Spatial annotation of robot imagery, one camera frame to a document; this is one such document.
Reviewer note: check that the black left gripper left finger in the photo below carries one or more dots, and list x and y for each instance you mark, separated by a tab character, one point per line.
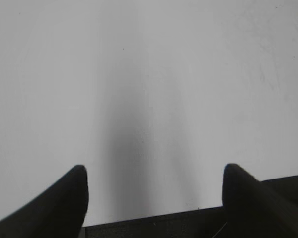
58	212

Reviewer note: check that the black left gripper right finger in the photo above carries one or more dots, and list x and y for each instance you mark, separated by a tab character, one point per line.
255	209

